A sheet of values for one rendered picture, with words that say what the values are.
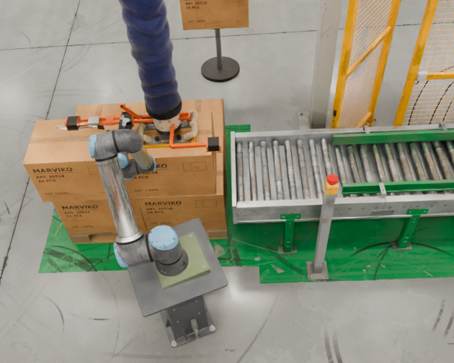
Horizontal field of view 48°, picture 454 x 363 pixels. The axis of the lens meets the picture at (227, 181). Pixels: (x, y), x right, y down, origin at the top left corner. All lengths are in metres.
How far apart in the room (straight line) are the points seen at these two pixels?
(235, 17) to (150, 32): 2.09
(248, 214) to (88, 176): 1.08
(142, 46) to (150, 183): 1.01
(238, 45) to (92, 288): 3.07
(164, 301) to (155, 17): 1.50
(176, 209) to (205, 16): 1.91
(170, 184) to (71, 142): 0.70
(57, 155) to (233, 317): 1.60
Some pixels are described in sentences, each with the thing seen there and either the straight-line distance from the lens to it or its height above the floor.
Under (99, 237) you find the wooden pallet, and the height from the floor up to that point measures 0.02.
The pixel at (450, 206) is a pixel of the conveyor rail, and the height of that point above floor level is 0.51.
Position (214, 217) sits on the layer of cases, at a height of 0.29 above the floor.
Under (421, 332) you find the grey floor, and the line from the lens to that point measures 3.74.
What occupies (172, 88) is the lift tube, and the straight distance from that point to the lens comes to 3.05.
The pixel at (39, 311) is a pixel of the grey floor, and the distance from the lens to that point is 3.95.
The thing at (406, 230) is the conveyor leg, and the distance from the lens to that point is 3.83.
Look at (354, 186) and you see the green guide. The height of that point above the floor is 0.64.
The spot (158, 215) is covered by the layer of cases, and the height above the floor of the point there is 0.33.
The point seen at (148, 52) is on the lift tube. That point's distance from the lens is 2.84.
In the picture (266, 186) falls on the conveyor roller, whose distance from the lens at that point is 3.53.
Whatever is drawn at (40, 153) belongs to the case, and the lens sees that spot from 3.50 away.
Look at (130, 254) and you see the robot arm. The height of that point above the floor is 1.00.
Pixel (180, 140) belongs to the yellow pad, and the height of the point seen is 0.97.
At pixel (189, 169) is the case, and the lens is 3.31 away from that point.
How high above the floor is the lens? 3.29
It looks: 50 degrees down
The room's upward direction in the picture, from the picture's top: 4 degrees counter-clockwise
